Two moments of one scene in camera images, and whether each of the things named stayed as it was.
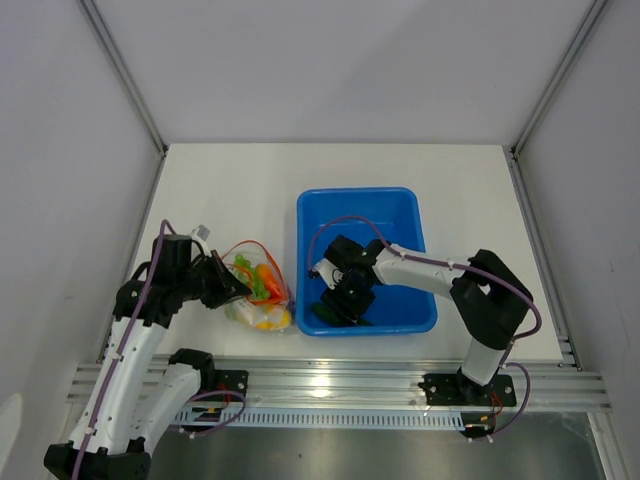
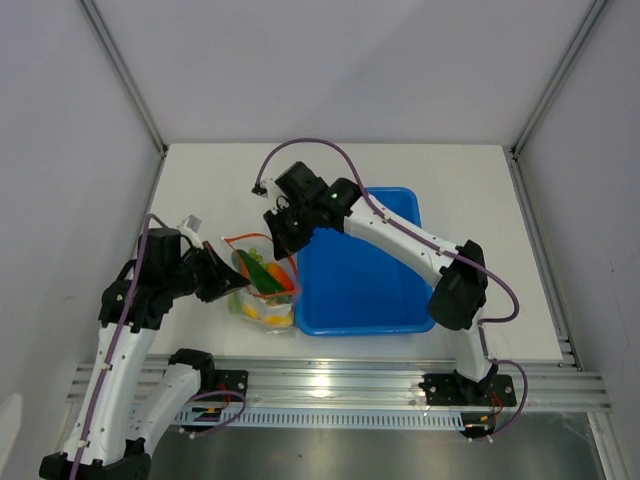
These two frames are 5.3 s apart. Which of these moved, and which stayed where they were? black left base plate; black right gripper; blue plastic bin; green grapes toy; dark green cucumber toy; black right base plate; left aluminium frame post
Moved: dark green cucumber toy; black right gripper; green grapes toy
Stayed: left aluminium frame post; black left base plate; blue plastic bin; black right base plate
